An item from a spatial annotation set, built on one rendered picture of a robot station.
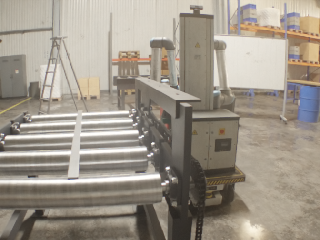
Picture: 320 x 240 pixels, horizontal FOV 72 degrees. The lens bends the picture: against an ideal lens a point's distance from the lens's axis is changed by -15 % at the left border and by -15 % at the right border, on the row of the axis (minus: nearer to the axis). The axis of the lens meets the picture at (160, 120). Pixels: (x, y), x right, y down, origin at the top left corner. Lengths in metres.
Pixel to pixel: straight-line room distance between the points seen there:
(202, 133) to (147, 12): 9.94
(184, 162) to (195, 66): 1.76
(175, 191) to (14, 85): 10.98
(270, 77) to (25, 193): 5.68
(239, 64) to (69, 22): 7.95
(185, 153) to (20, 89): 10.91
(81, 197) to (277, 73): 5.61
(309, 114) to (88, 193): 6.06
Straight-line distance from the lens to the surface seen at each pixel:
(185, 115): 0.79
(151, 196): 0.87
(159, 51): 2.73
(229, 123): 2.23
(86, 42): 11.46
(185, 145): 0.81
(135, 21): 11.61
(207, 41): 2.55
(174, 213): 0.99
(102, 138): 1.40
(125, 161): 1.12
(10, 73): 11.64
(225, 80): 2.86
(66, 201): 0.88
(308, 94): 6.48
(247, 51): 5.97
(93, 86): 9.35
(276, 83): 6.10
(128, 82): 6.43
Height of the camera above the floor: 1.29
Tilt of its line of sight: 13 degrees down
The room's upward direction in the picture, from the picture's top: straight up
